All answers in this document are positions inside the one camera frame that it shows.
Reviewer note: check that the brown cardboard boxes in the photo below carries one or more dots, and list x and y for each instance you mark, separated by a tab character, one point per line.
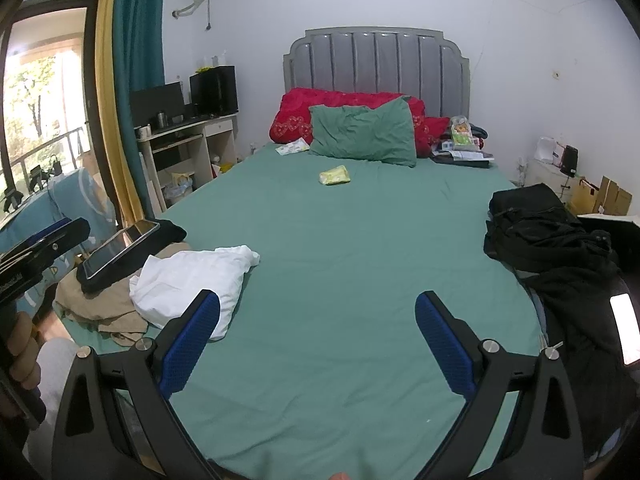
602	195

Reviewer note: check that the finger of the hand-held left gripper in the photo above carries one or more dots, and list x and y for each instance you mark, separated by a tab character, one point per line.
50	242

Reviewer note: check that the clear plastic bag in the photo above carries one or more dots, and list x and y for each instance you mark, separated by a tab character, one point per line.
177	187

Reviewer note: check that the green pillow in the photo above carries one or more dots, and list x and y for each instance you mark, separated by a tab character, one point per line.
365	130

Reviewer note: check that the black device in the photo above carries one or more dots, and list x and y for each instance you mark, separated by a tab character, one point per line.
569	160

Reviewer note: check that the white plastic bag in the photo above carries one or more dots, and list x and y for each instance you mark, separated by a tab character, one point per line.
547	150

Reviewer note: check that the white garment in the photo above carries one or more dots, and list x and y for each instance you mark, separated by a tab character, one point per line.
185	280

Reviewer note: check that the teal curtain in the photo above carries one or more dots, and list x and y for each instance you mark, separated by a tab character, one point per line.
142	50

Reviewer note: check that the white cup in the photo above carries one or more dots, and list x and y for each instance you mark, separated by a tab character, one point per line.
143	132

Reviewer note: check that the light blue printed blanket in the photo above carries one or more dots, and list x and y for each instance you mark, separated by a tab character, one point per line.
75	200

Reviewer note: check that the white nightstand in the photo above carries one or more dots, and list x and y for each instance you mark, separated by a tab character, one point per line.
542	177

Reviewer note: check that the white desk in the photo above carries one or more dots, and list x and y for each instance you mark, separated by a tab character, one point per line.
190	145

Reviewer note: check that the metal mug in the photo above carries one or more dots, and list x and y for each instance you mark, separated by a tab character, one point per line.
161	120

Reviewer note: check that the balcony railing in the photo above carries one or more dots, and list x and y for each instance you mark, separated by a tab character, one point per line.
50	147

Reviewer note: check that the lit phone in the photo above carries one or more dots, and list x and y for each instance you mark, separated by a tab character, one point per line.
626	327

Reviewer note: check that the black monitor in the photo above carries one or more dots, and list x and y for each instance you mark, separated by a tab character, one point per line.
157	102

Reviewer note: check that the black clothes pile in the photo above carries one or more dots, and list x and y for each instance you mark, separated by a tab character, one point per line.
560	245

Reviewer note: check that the large red pillow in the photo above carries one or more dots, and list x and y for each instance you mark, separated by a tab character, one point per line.
295	115

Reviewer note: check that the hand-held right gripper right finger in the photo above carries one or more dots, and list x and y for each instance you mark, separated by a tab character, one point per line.
445	345

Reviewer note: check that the person's left hand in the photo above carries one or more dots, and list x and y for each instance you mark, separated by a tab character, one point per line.
25	355

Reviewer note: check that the yellow curtain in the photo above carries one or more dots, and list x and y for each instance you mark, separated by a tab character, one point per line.
110	110

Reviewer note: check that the beige clothes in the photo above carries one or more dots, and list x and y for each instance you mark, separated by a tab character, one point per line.
95	307

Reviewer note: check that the yellow packet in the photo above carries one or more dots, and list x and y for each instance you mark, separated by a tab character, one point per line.
334	175

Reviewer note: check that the small red pillow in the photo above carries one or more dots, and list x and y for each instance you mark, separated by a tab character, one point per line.
436	132

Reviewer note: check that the white paper packet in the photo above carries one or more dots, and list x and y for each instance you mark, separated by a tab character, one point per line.
292	147

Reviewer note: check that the black computer tower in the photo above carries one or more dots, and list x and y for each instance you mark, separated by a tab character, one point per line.
214	91

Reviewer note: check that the green yellow snack bag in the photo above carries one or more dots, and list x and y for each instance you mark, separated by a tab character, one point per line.
461	132

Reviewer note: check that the tablet in black case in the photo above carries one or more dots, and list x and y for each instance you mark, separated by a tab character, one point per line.
165	235

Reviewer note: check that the grey padded headboard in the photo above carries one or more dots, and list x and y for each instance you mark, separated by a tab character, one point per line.
380	65

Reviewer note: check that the bed with green sheet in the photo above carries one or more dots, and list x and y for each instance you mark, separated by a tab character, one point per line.
325	270

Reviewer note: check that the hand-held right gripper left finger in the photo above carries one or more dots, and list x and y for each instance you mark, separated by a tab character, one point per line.
192	345

